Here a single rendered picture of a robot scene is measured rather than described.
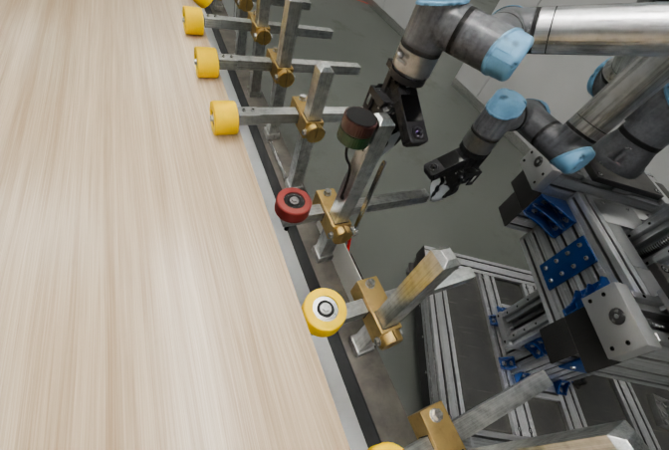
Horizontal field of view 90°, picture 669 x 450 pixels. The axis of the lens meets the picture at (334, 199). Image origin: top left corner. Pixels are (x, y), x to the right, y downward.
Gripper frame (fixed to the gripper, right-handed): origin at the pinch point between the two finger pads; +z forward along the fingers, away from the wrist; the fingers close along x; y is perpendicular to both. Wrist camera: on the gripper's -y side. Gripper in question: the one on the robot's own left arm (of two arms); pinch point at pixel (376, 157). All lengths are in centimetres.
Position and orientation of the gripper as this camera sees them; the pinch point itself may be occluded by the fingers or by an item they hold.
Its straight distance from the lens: 76.7
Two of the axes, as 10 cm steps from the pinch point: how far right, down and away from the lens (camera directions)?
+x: -8.9, 1.3, -4.4
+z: -2.7, 6.4, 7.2
